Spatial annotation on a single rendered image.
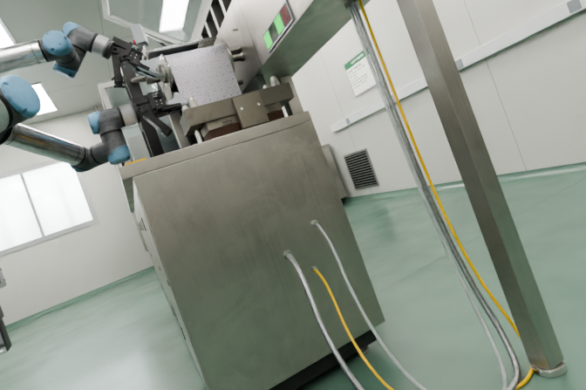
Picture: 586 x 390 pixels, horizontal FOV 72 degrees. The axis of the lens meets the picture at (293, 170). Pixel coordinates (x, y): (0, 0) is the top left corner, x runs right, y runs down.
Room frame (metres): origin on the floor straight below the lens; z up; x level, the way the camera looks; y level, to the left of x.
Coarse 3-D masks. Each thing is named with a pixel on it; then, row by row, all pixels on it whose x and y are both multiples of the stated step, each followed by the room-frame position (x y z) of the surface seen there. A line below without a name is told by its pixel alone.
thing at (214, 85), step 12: (204, 72) 1.58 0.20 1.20; (216, 72) 1.60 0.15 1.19; (228, 72) 1.62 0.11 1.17; (180, 84) 1.54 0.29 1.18; (192, 84) 1.56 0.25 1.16; (204, 84) 1.57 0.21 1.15; (216, 84) 1.59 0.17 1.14; (228, 84) 1.61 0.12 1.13; (192, 96) 1.55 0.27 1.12; (204, 96) 1.57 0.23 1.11; (216, 96) 1.59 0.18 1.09; (228, 96) 1.60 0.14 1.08
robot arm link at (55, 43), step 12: (48, 36) 1.28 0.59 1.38; (60, 36) 1.29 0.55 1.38; (0, 48) 1.26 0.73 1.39; (12, 48) 1.27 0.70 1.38; (24, 48) 1.27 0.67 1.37; (36, 48) 1.28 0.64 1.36; (48, 48) 1.28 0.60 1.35; (60, 48) 1.29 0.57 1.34; (72, 48) 1.36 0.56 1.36; (0, 60) 1.25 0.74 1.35; (12, 60) 1.27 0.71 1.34; (24, 60) 1.28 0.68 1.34; (36, 60) 1.30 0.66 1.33; (48, 60) 1.32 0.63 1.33; (60, 60) 1.35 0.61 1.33; (72, 60) 1.39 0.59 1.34; (0, 72) 1.28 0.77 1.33
